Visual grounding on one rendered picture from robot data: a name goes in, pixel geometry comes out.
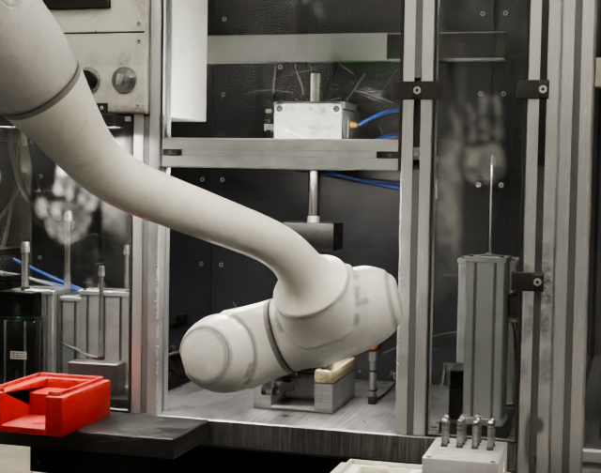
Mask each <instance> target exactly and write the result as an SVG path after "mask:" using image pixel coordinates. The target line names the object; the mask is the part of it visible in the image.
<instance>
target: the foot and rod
mask: <svg viewBox="0 0 601 473"><path fill-rule="evenodd" d="M319 215H320V170H308V220H307V221H287V222H284V225H285V226H287V227H289V228H290V229H292V230H293V231H295V232H296V233H297V234H299V235H300V236H301V237H303V238H304V239H305V240H306V241H307V242H308V243H309V244H310V245H311V246H312V247H313V248H314V249H315V250H316V251H325V252H334V251H338V250H342V249H343V223H342V222H325V221H319Z"/></svg>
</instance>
